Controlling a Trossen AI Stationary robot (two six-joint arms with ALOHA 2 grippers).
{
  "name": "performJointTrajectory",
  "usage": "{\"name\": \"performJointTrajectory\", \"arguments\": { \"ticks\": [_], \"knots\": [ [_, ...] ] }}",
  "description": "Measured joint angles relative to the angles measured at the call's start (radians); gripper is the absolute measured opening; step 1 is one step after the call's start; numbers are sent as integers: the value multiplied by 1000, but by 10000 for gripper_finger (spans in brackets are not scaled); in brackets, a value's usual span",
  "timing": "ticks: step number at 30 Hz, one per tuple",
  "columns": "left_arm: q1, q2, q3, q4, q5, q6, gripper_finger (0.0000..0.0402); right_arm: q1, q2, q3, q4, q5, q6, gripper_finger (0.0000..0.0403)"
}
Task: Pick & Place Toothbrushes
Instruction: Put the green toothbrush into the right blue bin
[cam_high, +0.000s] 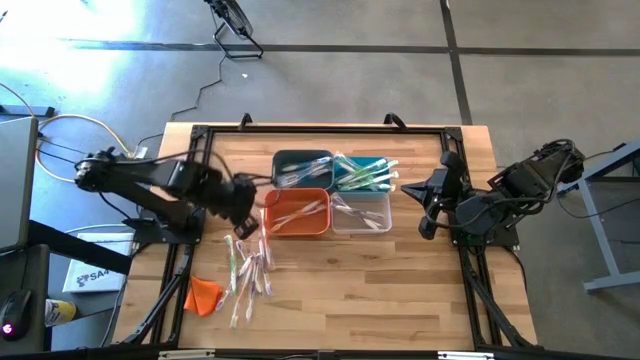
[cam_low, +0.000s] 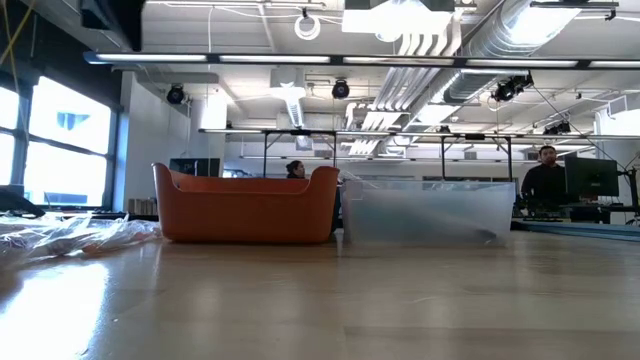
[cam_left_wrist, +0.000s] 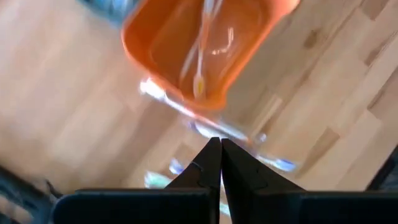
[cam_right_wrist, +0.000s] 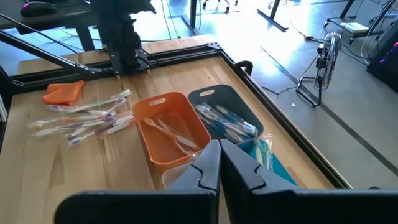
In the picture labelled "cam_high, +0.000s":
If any silver aluminium bar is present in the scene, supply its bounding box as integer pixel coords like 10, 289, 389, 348
437, 351, 496, 360
158, 349, 216, 360

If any white printed box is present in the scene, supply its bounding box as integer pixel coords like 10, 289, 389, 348
62, 232, 135, 295

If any grey metal desk frame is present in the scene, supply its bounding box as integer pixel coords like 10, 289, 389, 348
551, 138, 640, 295

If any orange cloth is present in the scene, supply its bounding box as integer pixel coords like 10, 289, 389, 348
182, 275, 225, 318

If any black flat floor bar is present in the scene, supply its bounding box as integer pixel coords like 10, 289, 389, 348
0, 104, 56, 119

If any black computer mouse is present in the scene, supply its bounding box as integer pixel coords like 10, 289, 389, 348
0, 288, 33, 342

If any clear plastic bin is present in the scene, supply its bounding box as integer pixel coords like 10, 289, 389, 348
330, 191, 393, 235

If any dark green plastic bin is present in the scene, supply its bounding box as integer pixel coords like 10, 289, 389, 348
271, 148, 335, 191

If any blue white toothbrush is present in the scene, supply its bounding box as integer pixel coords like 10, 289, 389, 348
277, 172, 331, 190
284, 164, 332, 185
277, 157, 321, 171
279, 162, 326, 177

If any green white toothbrush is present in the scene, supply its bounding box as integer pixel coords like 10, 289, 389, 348
349, 158, 400, 182
223, 234, 238, 295
344, 171, 401, 190
333, 152, 362, 174
344, 167, 381, 184
339, 182, 391, 194

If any clear toothbrush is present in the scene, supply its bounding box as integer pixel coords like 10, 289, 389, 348
332, 203, 387, 221

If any yellow white can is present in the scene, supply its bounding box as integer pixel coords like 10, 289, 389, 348
43, 298, 78, 328

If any orange white toothbrush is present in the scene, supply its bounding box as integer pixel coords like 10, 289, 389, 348
229, 254, 254, 330

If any teal plastic bin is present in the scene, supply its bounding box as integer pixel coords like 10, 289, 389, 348
332, 155, 390, 194

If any yellow cable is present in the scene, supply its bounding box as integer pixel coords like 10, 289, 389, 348
0, 81, 135, 185

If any black fan power cable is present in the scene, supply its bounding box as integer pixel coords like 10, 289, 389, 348
133, 54, 225, 154

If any black aluminium table frame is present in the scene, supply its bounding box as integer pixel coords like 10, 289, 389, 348
149, 122, 539, 360

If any grey laptop computer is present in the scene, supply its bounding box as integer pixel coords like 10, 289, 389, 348
0, 115, 41, 254

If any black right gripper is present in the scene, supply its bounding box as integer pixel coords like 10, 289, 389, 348
400, 152, 467, 240

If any dark operator desk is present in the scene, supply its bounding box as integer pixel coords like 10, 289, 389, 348
0, 218, 135, 354

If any black floor fan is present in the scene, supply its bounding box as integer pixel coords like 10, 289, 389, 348
202, 0, 265, 61

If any black diagonal frame strut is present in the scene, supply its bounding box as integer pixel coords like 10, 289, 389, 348
122, 247, 196, 346
462, 249, 539, 349

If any pink white toothbrush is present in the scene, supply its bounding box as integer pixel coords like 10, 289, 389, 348
273, 204, 330, 224
256, 209, 276, 271
271, 198, 327, 235
214, 285, 232, 312

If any orange plastic bin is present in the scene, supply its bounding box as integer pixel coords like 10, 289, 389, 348
263, 187, 332, 237

